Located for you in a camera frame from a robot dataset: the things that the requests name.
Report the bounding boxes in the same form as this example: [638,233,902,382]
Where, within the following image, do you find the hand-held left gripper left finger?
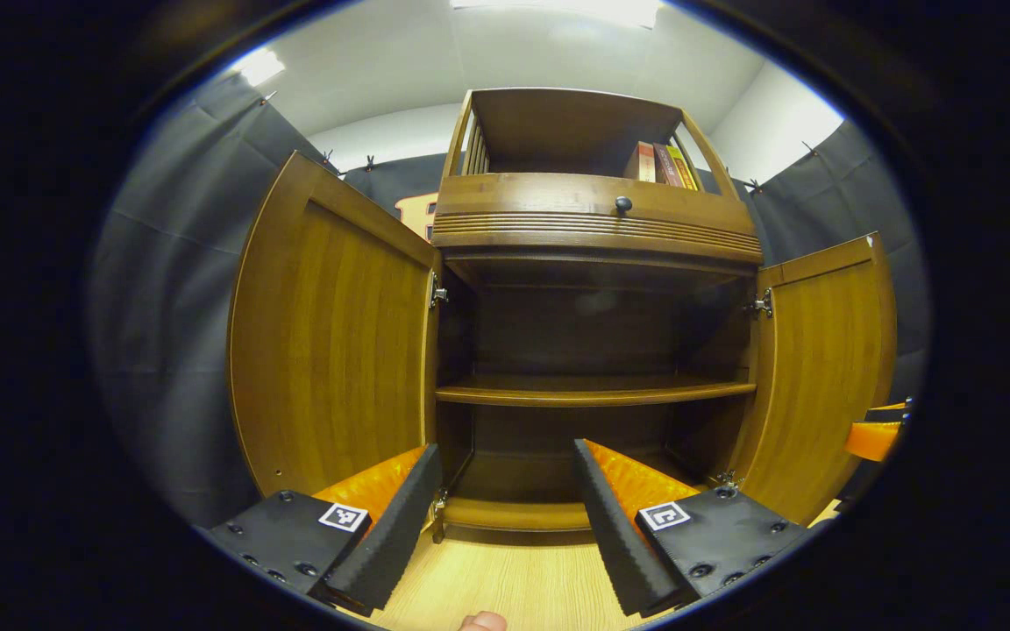
[194,444,445,614]

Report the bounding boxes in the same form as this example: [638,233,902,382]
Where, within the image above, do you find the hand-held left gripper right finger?
[570,438,813,619]

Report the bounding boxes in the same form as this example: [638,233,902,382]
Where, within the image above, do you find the wooden shoe cabinet door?
[724,232,899,527]
[226,151,445,500]

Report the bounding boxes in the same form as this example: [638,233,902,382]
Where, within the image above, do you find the wooden inner shelf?
[435,375,758,408]

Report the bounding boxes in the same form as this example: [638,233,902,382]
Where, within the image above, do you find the black backdrop cloth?
[84,70,931,527]

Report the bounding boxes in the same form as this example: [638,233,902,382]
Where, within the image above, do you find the yellow book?
[667,145,701,192]

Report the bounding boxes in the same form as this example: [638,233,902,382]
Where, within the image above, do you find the maroon book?
[652,143,686,188]

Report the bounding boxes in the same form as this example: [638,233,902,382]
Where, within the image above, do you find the red and white book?
[623,141,657,183]

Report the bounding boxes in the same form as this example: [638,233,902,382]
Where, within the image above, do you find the wooden drawer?
[430,172,763,266]

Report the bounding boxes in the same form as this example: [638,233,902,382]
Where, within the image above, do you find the small ceiling light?
[231,48,287,87]

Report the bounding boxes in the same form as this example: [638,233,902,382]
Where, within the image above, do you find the large ceiling light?
[451,0,664,29]

